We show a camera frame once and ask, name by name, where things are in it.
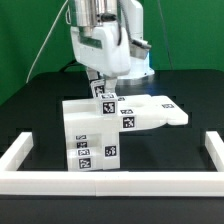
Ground black cable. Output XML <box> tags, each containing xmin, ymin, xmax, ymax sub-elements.
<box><xmin>59</xmin><ymin>59</ymin><xmax>79</xmax><ymax>73</ymax></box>

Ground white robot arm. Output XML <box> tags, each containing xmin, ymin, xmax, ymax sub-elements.
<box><xmin>67</xmin><ymin>0</ymin><xmax>154</xmax><ymax>97</ymax></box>

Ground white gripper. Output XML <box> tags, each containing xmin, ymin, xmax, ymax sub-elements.
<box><xmin>70</xmin><ymin>22</ymin><xmax>131</xmax><ymax>93</ymax></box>

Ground white U-shaped frame fence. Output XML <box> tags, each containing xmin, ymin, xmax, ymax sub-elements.
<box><xmin>0</xmin><ymin>131</ymin><xmax>224</xmax><ymax>197</ymax></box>

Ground white chair back piece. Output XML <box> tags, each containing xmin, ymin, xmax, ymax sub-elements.
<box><xmin>62</xmin><ymin>94</ymin><xmax>188</xmax><ymax>136</ymax></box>

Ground white tagged cube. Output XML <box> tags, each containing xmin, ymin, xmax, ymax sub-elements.
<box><xmin>90</xmin><ymin>79</ymin><xmax>105</xmax><ymax>98</ymax></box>
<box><xmin>98</xmin><ymin>93</ymin><xmax>118</xmax><ymax>115</ymax></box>

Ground white cable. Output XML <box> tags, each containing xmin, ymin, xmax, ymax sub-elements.
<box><xmin>25</xmin><ymin>0</ymin><xmax>70</xmax><ymax>84</ymax></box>

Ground white chair seat piece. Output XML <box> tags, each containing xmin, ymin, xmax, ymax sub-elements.
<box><xmin>101</xmin><ymin>132</ymin><xmax>120</xmax><ymax>170</ymax></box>

